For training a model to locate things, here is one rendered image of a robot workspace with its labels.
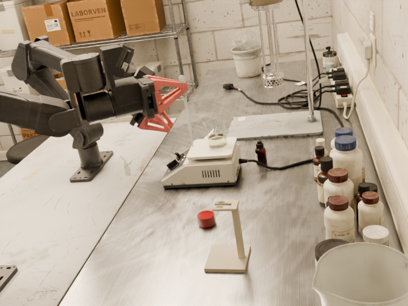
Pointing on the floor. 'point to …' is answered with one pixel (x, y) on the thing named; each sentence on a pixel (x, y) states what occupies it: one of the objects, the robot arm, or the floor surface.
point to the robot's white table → (64, 210)
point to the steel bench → (244, 187)
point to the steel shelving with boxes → (86, 34)
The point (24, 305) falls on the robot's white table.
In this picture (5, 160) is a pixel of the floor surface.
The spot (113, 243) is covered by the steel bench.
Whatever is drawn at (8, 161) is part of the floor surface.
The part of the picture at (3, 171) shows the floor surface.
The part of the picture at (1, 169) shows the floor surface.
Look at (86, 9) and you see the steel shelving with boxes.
